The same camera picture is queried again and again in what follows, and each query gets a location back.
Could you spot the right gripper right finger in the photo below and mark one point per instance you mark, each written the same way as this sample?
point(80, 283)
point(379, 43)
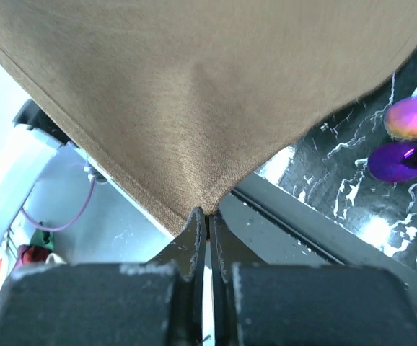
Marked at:
point(260, 304)

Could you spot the black marble pattern mat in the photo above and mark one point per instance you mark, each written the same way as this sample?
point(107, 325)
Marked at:
point(327, 170)

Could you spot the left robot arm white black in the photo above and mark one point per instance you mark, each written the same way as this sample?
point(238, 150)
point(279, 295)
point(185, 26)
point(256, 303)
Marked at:
point(33, 141)

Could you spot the brown cloth napkin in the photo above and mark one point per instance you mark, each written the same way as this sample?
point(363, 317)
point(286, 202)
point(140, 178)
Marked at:
point(179, 100)

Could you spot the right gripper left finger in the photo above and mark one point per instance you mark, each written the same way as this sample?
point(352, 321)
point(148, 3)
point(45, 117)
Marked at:
point(156, 303)

